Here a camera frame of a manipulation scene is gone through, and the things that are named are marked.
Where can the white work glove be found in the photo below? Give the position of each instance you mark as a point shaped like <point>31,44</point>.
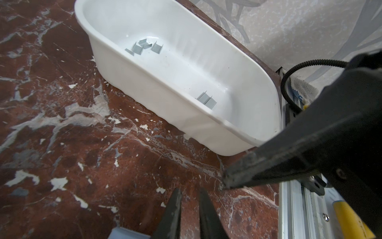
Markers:
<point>302,90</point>

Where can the white plastic tray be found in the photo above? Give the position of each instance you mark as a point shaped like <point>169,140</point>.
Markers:
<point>174,64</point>

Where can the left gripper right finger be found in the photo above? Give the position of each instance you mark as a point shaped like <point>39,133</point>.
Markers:
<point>210,224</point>

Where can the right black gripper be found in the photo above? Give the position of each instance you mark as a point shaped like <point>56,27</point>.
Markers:
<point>340,132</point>

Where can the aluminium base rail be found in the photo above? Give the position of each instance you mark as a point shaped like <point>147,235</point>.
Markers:
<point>305,215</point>

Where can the blue staple box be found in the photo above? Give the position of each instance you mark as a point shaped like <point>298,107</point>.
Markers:
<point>122,233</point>

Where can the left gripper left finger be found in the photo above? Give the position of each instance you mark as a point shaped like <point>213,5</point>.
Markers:
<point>170,224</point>

